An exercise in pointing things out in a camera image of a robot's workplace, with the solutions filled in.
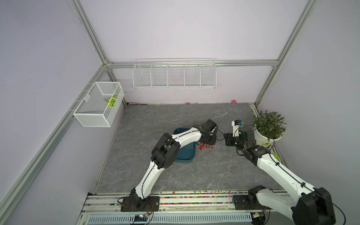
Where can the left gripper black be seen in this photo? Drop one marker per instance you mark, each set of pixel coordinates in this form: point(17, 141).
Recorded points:
point(213, 142)

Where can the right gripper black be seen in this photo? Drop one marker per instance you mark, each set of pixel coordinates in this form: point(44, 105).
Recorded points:
point(228, 140)

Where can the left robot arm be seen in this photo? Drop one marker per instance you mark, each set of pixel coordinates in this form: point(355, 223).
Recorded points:
point(164, 154)

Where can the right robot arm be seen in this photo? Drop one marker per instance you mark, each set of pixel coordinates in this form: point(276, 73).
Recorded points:
point(304, 205)

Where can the large potted green plant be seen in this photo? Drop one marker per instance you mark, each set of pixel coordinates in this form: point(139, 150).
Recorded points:
point(269, 128)

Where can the small potted succulent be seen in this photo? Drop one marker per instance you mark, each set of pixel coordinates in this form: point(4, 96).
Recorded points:
point(276, 157)

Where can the white ventilation grille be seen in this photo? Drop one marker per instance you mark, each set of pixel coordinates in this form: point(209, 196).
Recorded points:
point(167, 218)

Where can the green item in basket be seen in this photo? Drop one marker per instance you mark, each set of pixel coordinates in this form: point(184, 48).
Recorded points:
point(112, 101)

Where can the white mesh basket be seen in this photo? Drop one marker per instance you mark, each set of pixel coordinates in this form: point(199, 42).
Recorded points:
point(93, 111)

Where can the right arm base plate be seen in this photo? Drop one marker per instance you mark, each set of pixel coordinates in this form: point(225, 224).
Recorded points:
point(247, 202)

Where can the white wire wall shelf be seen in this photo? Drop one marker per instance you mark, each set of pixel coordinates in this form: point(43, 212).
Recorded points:
point(174, 74)

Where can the aluminium rail base frame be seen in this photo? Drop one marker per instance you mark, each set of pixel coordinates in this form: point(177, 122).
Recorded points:
point(187, 201)

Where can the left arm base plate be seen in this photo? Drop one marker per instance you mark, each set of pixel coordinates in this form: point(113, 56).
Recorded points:
point(149, 204)

